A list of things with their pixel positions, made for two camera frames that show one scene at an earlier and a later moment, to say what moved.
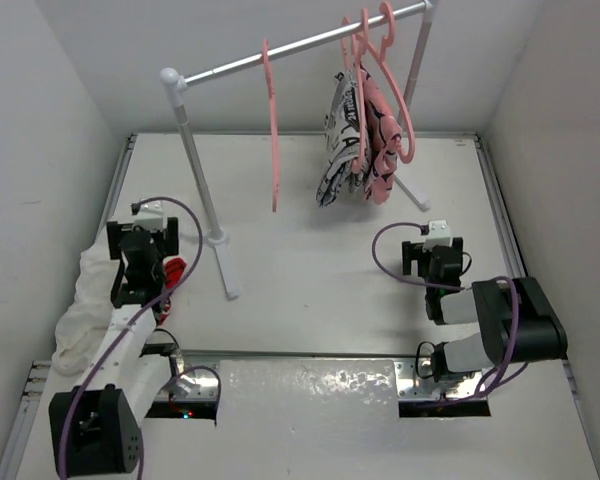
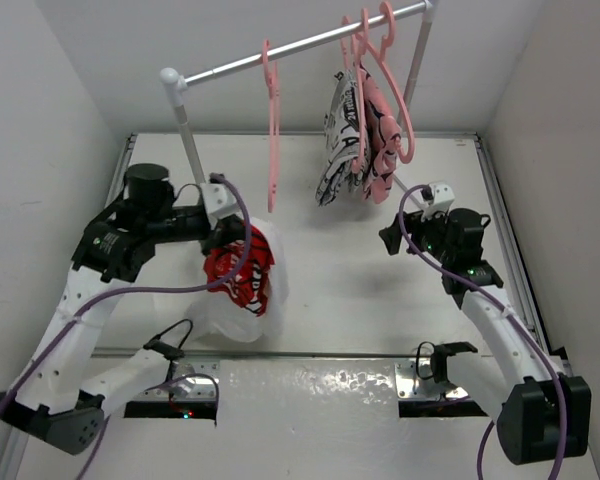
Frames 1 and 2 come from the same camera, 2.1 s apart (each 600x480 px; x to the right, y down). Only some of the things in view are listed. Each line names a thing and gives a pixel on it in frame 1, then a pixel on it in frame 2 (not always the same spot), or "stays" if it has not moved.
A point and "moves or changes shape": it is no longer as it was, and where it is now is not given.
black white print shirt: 339,179 stays
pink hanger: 380,54 stays
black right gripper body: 413,251 -> 427,235
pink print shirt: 383,141 stays
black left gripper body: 163,244 -> 212,241
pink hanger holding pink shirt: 362,46 stays
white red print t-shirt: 92,303 moves or changes shape
